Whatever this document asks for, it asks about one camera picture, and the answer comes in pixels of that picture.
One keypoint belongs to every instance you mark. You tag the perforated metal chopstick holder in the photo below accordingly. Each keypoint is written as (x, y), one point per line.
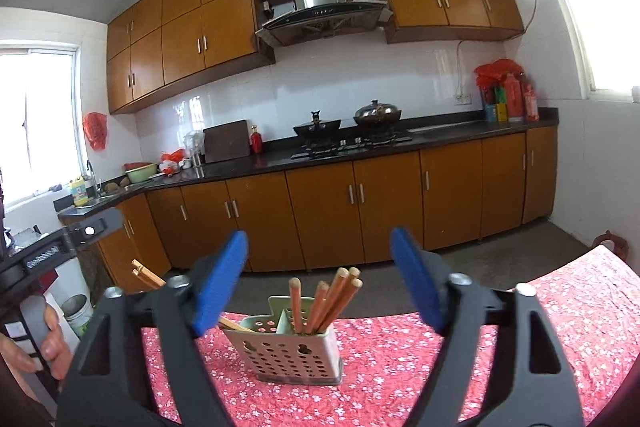
(280, 357)

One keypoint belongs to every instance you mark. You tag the large bright window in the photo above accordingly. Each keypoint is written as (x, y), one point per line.
(40, 122)

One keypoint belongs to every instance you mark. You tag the black stone countertop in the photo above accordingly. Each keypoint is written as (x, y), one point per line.
(450, 132)

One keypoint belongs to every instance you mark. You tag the wooden chopstick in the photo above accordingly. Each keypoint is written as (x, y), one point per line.
(347, 294)
(334, 292)
(351, 278)
(296, 307)
(142, 279)
(150, 276)
(316, 307)

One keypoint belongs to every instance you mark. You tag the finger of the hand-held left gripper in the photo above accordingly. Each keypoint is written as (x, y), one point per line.
(95, 229)

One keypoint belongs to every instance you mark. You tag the white paint bucket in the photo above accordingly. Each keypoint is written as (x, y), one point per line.
(80, 317)

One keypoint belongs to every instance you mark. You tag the colourful box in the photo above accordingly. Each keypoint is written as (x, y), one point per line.
(495, 112)

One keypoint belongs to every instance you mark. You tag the narrow side window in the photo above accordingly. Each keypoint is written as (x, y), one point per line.
(590, 7)

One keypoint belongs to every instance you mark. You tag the red floral tablecloth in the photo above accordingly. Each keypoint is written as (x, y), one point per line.
(400, 357)

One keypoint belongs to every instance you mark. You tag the green basin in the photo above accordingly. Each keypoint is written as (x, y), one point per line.
(140, 174)

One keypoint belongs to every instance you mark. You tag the white wall socket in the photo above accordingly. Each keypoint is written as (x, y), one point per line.
(462, 99)

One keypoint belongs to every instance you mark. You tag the person's left hand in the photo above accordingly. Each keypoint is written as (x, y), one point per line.
(60, 347)

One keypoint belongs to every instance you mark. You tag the large red jug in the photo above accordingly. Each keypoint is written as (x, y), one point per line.
(512, 102)

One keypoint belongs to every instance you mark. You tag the small red bottle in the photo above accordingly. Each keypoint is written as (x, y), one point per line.
(256, 142)

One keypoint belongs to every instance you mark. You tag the dark cutting board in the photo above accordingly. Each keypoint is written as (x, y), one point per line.
(225, 142)

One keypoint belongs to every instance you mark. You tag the chrome faucet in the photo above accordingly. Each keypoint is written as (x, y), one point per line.
(93, 179)

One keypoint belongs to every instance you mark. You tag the yellow detergent bottle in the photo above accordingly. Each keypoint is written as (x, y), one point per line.
(78, 194)

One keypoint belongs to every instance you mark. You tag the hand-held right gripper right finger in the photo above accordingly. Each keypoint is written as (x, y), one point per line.
(415, 277)

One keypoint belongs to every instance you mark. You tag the steel sink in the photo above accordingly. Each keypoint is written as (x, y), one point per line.
(97, 201)

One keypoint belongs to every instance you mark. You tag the hanging red plastic bag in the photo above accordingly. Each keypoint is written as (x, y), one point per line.
(95, 129)

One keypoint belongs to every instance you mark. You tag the dark wooden chair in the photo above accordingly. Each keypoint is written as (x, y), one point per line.
(617, 247)

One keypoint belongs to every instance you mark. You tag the black gas stove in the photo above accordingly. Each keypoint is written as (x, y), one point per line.
(350, 144)

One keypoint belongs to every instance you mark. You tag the black wok with lid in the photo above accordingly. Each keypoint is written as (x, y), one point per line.
(317, 127)

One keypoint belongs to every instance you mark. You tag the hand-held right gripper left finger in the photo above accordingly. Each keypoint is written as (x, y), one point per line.
(225, 277)

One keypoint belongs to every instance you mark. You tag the wooden base cabinets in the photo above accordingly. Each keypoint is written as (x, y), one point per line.
(390, 202)

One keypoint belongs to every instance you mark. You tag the steel wok with lid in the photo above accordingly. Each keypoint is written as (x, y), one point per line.
(377, 112)

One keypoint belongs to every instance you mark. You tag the steel range hood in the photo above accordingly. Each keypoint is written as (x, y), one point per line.
(320, 14)

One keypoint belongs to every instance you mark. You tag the red and white bag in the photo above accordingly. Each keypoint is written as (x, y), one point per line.
(172, 157)

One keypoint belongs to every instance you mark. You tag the tall red bottle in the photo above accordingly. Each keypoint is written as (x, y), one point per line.
(531, 107)

